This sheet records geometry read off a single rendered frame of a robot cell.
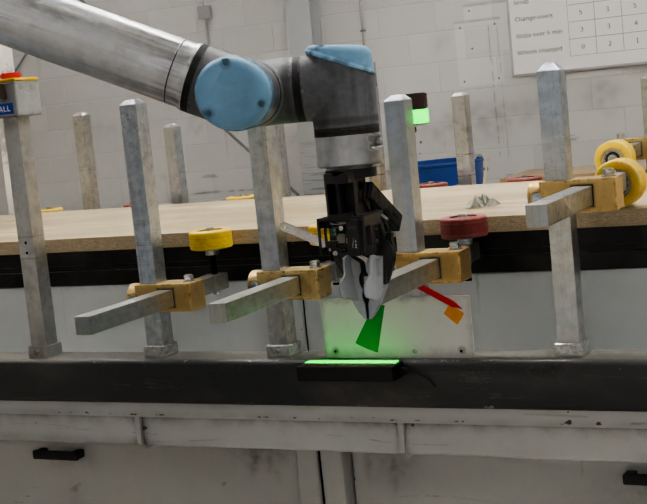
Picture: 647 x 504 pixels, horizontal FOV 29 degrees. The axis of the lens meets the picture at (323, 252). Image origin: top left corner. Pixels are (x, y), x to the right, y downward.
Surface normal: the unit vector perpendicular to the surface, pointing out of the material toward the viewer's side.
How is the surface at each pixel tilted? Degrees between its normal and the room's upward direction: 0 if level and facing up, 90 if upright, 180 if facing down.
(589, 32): 90
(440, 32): 90
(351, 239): 89
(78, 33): 80
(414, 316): 90
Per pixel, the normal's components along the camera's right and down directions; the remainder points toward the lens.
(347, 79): 0.11, 0.10
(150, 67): -0.13, 0.21
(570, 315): -0.43, 0.15
